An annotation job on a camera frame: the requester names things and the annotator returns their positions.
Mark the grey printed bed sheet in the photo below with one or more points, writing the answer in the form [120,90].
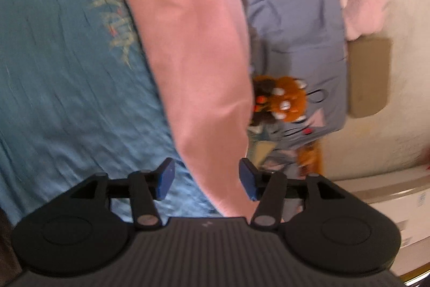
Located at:
[295,31]

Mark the red panda plush toy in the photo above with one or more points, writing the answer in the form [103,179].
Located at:
[285,98]

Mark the pink and blue fleece garment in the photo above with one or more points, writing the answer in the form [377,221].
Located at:
[188,55]

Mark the teal embroidered quilt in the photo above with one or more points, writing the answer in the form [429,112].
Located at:
[50,71]

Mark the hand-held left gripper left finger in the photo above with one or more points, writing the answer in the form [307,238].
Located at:
[164,179]

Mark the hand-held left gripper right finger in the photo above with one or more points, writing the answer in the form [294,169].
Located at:
[247,177]

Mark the white cabinet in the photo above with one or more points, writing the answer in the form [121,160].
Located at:
[396,206]

